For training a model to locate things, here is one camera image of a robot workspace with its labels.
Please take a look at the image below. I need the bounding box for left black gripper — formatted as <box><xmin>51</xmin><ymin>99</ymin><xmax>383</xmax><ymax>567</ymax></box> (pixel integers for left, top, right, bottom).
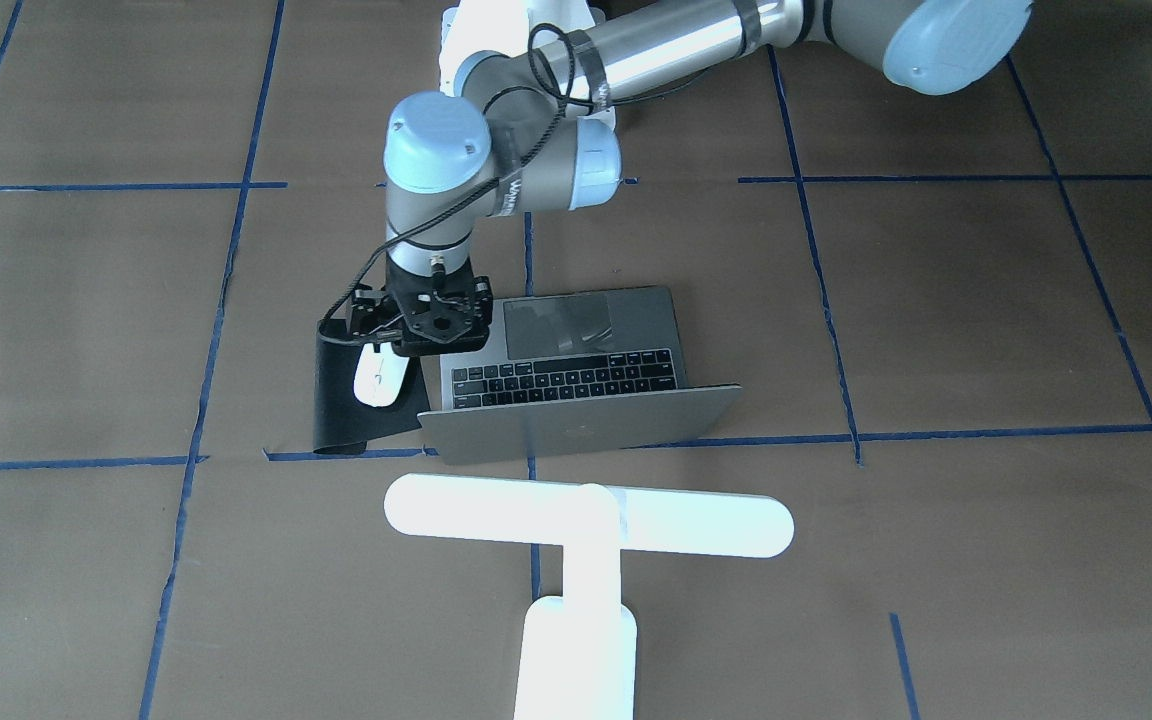
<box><xmin>348</xmin><ymin>260</ymin><xmax>494</xmax><ymax>357</ymax></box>

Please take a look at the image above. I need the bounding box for white computer mouse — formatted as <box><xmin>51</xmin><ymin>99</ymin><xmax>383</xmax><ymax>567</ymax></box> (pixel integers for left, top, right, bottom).
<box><xmin>353</xmin><ymin>343</ymin><xmax>411</xmax><ymax>407</ymax></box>

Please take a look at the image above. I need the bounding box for grey laptop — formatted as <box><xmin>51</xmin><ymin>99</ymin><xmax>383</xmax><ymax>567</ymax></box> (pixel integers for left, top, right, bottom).
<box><xmin>419</xmin><ymin>286</ymin><xmax>742</xmax><ymax>465</ymax></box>

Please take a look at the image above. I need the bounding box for black mouse pad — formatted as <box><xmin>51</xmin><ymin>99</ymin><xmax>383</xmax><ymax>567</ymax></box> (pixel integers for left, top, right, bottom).
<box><xmin>314</xmin><ymin>319</ymin><xmax>430</xmax><ymax>455</ymax></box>

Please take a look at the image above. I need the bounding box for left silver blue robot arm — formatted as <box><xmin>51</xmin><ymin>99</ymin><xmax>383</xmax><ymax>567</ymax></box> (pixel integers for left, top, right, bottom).
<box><xmin>317</xmin><ymin>1</ymin><xmax>1032</xmax><ymax>357</ymax></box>

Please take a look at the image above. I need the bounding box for white desk lamp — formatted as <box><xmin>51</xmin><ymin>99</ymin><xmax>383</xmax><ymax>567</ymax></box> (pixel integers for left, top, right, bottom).
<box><xmin>384</xmin><ymin>473</ymin><xmax>795</xmax><ymax>719</ymax></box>

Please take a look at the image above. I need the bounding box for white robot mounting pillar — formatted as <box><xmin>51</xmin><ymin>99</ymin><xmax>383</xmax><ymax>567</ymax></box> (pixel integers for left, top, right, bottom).
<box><xmin>439</xmin><ymin>1</ymin><xmax>607</xmax><ymax>96</ymax></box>

